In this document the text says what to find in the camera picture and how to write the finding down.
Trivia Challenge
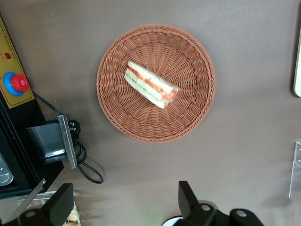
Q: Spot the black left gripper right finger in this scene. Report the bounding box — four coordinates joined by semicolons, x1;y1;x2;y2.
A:
178;180;267;226

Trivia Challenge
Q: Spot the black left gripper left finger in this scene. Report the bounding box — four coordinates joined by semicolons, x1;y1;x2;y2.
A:
17;183;75;226

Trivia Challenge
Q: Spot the wrapped triangle sandwich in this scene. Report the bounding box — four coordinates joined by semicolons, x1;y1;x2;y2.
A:
124;61;182;109

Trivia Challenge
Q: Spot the round brown wicker basket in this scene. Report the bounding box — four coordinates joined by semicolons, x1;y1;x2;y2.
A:
96;23;216;144

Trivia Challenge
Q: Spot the cream plastic tray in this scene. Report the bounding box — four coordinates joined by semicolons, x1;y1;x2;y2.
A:
293;30;301;98

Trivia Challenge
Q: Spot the packaged bread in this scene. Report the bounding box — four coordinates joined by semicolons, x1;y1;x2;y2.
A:
66;201;81;224

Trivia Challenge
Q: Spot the grey metal bar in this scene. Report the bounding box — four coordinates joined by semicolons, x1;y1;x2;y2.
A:
0;178;47;224

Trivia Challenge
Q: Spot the grey metal plate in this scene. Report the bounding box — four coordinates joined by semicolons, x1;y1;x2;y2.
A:
57;114;78;170

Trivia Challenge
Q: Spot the black machine cabinet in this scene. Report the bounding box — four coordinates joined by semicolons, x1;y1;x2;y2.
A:
0;93;65;201

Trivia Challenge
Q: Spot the clear acrylic bottle box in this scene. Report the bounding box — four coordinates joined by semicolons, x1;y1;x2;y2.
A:
288;141;301;199

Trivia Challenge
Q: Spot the red emergency stop button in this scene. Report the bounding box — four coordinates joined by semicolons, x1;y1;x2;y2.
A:
3;72;29;97

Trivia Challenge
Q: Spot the yellow control panel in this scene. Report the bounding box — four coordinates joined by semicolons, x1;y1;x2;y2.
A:
0;16;36;109

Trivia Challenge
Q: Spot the black power cable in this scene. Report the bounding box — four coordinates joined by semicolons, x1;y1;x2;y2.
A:
32;91;104;185

